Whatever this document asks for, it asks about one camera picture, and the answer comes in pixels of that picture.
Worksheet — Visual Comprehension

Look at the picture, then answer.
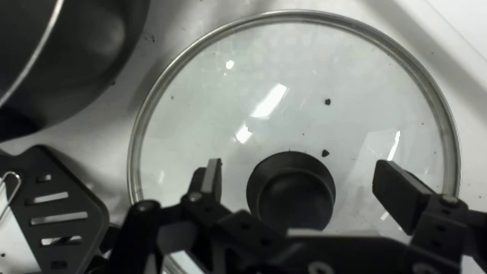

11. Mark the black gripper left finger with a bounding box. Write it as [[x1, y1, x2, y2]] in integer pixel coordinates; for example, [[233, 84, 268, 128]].
[[107, 157, 287, 274]]

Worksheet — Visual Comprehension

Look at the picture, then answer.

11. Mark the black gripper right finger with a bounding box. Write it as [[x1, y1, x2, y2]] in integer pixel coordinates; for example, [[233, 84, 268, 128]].
[[372, 158, 487, 265]]

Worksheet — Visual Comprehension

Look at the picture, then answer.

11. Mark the glass lid with black knob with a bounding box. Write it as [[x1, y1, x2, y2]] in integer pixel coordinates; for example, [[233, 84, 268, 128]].
[[127, 9, 462, 241]]

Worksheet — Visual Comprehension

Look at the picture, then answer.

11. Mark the white plastic tray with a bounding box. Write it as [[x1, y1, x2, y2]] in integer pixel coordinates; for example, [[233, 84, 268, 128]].
[[0, 0, 487, 274]]

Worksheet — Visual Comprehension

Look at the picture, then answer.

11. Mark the black slotted spatula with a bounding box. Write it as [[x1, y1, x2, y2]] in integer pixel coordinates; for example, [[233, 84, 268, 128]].
[[0, 143, 113, 274]]

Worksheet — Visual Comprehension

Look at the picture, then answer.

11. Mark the black pot with loop handles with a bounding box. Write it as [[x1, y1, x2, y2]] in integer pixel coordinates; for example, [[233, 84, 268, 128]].
[[0, 0, 153, 143]]

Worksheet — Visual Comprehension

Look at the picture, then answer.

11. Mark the thin metal wire loop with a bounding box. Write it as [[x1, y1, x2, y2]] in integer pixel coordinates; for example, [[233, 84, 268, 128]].
[[0, 171, 23, 221]]

